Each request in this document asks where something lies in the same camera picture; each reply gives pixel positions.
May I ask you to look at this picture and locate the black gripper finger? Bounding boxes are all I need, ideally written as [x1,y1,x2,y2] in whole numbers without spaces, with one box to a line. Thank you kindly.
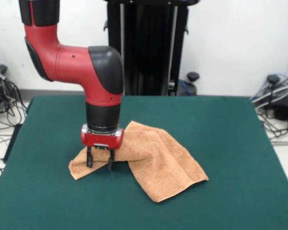
[107,148,116,171]
[86,146,94,168]

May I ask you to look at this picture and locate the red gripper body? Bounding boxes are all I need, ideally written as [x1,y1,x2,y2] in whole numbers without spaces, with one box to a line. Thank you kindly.
[81,124,125,150]

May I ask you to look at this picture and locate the tan terry towel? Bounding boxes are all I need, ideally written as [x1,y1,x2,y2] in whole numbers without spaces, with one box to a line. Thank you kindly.
[69,121,209,203]

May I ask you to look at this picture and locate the dark green tablecloth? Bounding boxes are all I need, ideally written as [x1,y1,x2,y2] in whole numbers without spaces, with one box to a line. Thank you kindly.
[0,95,288,230]

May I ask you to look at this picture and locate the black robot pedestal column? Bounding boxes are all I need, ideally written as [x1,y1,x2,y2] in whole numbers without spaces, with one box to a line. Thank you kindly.
[102,0,200,96]

